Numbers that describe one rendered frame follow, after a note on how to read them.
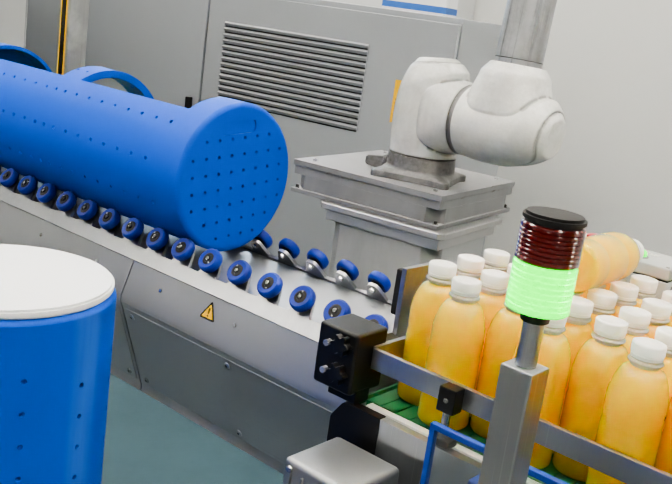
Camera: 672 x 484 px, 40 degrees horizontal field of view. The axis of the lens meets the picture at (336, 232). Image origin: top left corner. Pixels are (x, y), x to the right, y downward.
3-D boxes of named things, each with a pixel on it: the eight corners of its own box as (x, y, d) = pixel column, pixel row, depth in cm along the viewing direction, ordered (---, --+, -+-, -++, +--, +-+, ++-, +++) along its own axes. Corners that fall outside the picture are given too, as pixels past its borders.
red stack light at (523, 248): (533, 249, 95) (540, 212, 94) (590, 266, 91) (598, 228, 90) (501, 256, 90) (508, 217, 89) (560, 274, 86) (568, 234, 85)
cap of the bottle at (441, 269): (421, 273, 127) (424, 261, 126) (438, 270, 130) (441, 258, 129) (444, 281, 124) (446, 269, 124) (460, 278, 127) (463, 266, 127)
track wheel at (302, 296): (309, 316, 147) (303, 310, 145) (288, 310, 149) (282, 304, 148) (321, 292, 148) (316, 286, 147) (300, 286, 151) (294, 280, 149)
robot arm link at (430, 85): (415, 145, 219) (430, 53, 214) (479, 161, 208) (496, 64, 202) (373, 147, 207) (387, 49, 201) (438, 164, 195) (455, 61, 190)
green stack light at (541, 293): (524, 294, 96) (533, 250, 95) (580, 313, 92) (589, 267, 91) (492, 304, 91) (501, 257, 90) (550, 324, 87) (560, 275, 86)
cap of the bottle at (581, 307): (583, 309, 120) (585, 296, 120) (596, 319, 117) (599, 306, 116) (555, 307, 120) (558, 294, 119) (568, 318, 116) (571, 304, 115)
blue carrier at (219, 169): (46, 151, 238) (44, 40, 230) (285, 238, 185) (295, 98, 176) (-61, 164, 217) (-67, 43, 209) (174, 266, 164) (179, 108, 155)
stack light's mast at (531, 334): (514, 348, 97) (542, 203, 93) (567, 369, 93) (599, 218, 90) (483, 360, 92) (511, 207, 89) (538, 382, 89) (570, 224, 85)
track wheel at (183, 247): (196, 257, 165) (190, 251, 164) (175, 266, 166) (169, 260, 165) (195, 237, 168) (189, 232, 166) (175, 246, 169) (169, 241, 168)
